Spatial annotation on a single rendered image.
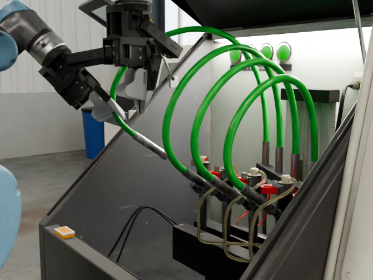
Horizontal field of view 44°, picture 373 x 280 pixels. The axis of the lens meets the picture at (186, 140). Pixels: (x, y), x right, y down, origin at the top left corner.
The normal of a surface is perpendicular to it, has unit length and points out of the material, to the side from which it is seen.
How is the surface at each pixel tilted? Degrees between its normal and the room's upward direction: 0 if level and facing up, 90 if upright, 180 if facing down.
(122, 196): 90
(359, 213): 76
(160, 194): 90
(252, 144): 90
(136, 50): 90
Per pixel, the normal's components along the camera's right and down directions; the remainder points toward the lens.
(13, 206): 0.96, 0.16
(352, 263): -0.78, -0.15
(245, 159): -0.80, 0.09
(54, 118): 0.65, 0.11
